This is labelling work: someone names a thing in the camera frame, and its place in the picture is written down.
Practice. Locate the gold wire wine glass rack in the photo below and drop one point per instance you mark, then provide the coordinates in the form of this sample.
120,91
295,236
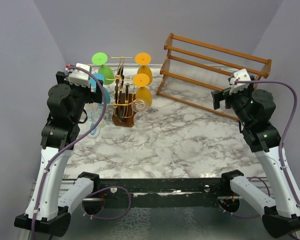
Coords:
124,92

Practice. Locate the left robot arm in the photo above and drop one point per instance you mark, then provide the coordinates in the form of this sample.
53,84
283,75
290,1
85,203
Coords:
48,212

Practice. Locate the black mounting rail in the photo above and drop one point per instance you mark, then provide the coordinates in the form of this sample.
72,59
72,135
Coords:
120,193

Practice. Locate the clear wine glass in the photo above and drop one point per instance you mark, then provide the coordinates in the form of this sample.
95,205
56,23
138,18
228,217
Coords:
95,106
140,119

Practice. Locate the orange wine glass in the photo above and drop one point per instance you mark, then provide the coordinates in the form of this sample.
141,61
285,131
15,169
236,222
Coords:
143,59
141,80

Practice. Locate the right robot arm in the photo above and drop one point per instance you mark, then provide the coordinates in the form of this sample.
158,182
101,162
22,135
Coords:
254,107

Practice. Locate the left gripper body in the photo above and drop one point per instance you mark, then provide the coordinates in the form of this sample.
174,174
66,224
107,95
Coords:
83,93

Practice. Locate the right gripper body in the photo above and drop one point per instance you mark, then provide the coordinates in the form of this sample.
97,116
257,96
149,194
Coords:
237,100

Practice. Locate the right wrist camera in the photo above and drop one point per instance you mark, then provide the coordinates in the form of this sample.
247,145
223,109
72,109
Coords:
239,81

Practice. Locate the orange wine glass front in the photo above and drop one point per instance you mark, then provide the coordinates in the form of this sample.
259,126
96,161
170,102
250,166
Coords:
141,80

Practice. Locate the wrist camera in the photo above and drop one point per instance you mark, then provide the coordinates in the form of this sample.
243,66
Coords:
239,81
77,77

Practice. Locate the green plastic wine glass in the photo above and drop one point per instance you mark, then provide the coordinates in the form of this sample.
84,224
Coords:
100,59

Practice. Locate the clear wine glass front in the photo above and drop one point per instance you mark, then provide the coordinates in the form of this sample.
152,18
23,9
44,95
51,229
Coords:
140,119

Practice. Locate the wooden shelf rack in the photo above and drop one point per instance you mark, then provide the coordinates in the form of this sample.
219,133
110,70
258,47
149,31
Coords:
206,65

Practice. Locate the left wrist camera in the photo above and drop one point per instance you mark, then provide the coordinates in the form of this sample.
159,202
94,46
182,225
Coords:
77,77

